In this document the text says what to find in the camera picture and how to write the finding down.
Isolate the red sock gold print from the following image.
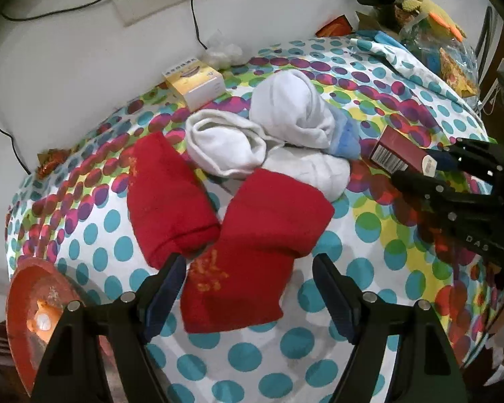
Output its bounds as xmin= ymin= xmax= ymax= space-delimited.
xmin=127 ymin=131 xmax=221 ymax=269
xmin=180 ymin=169 xmax=336 ymax=334

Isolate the red orange wrapper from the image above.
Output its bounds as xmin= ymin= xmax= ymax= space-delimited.
xmin=315 ymin=14 xmax=353 ymax=38

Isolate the yellow plush toy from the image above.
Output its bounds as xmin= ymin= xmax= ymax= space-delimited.
xmin=397 ymin=0 xmax=467 ymax=40

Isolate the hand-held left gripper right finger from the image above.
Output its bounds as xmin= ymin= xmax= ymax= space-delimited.
xmin=312 ymin=254 xmax=469 ymax=403

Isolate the orange toy fish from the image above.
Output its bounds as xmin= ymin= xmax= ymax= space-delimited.
xmin=27 ymin=299 xmax=64 ymax=339

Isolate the black charger cable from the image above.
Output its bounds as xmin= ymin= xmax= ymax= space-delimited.
xmin=184 ymin=0 xmax=210 ymax=50

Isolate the black metal chair frame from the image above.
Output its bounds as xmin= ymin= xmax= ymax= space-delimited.
xmin=478 ymin=5 xmax=502 ymax=91

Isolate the light blue cloth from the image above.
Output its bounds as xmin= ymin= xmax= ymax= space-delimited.
xmin=356 ymin=29 xmax=405 ymax=48

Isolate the round red tray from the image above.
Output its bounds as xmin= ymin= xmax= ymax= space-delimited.
xmin=6 ymin=258 xmax=112 ymax=397

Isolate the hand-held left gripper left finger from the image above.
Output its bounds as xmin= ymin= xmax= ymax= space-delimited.
xmin=30 ymin=253 xmax=187 ymax=403

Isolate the small white sock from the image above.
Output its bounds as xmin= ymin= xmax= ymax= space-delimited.
xmin=185 ymin=109 xmax=269 ymax=178

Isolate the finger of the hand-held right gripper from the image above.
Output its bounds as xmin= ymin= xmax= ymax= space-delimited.
xmin=391 ymin=170 xmax=504 ymax=214
xmin=422 ymin=136 xmax=504 ymax=186

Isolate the large rolled white sock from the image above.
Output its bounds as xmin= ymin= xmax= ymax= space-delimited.
xmin=249 ymin=69 xmax=337 ymax=149

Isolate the blue grey sock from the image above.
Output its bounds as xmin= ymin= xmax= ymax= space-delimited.
xmin=325 ymin=107 xmax=362 ymax=160

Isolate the yellow cartoon face box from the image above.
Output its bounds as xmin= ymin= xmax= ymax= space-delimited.
xmin=163 ymin=56 xmax=226 ymax=109

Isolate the polka dot tablecloth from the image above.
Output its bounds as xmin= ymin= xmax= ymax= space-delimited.
xmin=4 ymin=36 xmax=504 ymax=403

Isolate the crumpled clear plastic bag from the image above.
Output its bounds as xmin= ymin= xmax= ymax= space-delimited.
xmin=204 ymin=29 xmax=246 ymax=68

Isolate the red gold candy wrapper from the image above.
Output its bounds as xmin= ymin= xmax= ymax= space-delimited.
xmin=37 ymin=148 xmax=70 ymax=178

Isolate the clear bag of toys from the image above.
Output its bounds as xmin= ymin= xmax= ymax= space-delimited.
xmin=399 ymin=12 xmax=481 ymax=97

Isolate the dark red box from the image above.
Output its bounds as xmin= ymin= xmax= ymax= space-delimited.
xmin=369 ymin=125 xmax=439 ymax=177

